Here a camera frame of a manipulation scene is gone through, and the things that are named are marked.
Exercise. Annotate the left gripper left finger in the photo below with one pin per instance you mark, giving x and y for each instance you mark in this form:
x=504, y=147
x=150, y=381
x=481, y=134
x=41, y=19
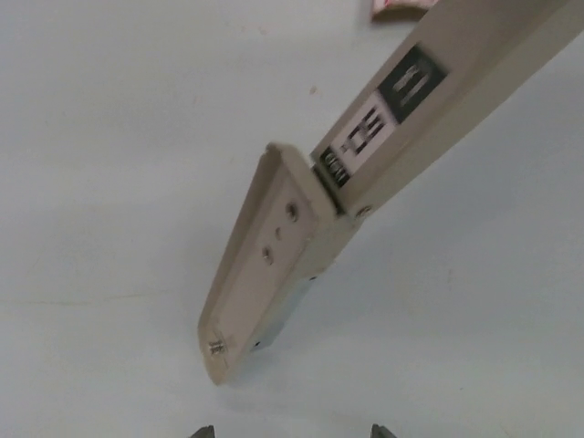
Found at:
x=206, y=431

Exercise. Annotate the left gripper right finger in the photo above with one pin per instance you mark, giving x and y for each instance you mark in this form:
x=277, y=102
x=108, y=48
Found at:
x=381, y=431

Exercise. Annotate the beige black stapler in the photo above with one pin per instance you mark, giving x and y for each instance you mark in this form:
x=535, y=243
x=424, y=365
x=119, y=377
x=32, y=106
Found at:
x=460, y=62

